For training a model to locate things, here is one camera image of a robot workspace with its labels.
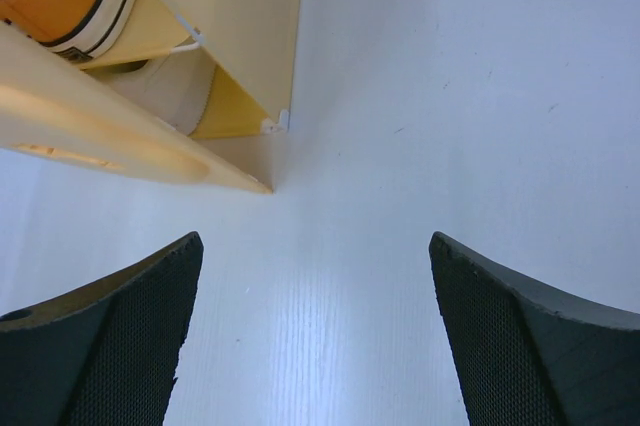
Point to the white sneaker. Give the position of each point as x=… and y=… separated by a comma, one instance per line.
x=174, y=88

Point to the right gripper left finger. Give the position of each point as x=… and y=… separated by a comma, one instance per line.
x=105, y=353

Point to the yellow cabinet door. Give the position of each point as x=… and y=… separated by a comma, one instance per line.
x=51, y=109

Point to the yellow plastic shoe cabinet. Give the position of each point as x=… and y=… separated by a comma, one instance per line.
x=251, y=42

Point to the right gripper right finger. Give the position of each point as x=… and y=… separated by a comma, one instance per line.
x=527, y=353

